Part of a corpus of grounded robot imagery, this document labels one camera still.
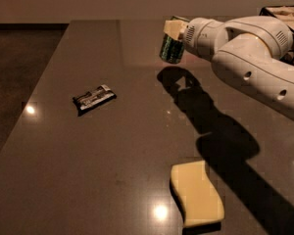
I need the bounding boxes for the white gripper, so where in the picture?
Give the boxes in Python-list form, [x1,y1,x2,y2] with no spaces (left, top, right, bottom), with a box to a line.
[164,18,226,61]

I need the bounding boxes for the black wire basket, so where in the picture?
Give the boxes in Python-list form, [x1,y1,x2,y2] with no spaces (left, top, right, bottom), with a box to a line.
[260,5,294,66]

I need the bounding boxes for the green soda can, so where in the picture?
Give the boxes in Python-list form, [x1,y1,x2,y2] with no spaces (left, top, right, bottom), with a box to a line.
[159,16,189,64]

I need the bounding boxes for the black snack wrapper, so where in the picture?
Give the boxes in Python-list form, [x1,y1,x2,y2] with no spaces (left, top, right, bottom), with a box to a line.
[73,84,117,111]

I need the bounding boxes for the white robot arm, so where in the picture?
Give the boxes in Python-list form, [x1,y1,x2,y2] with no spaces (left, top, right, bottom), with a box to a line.
[164,16,294,120]

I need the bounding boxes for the yellow sponge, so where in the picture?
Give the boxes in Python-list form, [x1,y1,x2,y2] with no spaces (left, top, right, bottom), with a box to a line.
[171,161,224,228]

